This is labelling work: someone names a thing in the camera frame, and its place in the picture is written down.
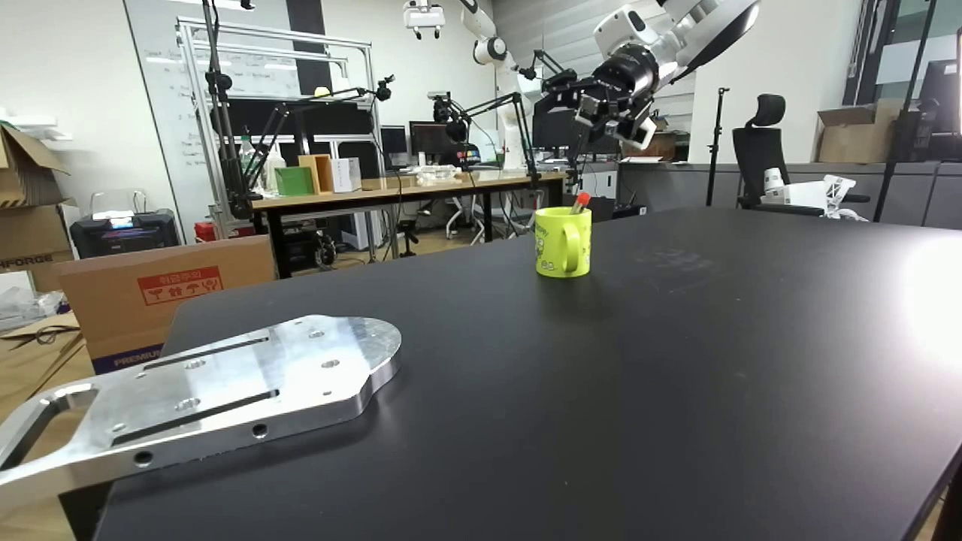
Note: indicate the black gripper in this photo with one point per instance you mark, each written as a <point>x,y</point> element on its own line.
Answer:
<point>621,85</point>

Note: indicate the red marker with white barrel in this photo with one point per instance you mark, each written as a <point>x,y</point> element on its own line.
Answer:
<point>582,198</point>

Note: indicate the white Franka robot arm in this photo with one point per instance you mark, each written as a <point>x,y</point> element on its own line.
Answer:
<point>694,25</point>

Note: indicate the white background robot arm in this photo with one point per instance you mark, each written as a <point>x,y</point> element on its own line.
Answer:
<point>498,50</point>

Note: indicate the yellow-green mug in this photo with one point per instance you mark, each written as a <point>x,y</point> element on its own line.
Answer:
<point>560,244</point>

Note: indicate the small black computer monitor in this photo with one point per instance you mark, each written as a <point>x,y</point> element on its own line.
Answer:
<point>431,140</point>

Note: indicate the short black stand pole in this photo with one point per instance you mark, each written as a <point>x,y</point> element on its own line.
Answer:
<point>714,150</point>

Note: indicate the white ceiling-mounted device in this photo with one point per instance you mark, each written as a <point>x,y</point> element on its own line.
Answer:
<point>425,15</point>

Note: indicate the long wooden desk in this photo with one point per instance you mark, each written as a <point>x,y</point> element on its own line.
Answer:
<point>400,186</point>

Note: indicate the black office chair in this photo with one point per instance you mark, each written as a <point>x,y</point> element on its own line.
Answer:
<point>758,150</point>

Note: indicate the white box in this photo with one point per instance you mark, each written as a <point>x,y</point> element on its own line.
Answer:
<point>343,176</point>

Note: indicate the orange-tan box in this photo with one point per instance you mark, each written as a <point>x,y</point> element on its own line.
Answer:
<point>321,171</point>

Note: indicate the white crumpled plastic object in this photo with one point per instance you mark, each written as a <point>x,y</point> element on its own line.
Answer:
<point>815,193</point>

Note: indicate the green box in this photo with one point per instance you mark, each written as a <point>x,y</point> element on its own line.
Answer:
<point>296,181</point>

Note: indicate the plain brown cardboard box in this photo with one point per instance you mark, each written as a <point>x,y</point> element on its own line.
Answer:
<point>853,140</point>

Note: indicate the tall black slanted pole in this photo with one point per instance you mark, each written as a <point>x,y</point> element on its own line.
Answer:
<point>906,108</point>

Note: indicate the black tripod stand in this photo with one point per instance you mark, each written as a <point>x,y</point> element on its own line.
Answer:
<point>231,150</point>

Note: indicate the large whiteboard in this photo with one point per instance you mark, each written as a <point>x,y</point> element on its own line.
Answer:
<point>168,108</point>

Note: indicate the silver metal mounting plate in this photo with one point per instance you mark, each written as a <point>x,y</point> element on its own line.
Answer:
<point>231,384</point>

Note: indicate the black printer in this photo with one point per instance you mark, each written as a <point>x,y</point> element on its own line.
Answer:
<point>124,231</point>

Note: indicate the cardboard box with red label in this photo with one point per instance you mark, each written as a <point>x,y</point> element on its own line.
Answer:
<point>121,301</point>

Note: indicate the stacked open cardboard boxes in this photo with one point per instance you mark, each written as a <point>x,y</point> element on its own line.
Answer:
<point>28,215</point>

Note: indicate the clear plastic bag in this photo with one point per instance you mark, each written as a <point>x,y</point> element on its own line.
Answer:
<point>26,301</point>

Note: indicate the flat cardboard sheet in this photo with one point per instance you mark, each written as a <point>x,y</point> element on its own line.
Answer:
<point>35,364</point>

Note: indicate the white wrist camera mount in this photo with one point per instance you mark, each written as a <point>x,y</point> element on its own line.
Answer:
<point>644,131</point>

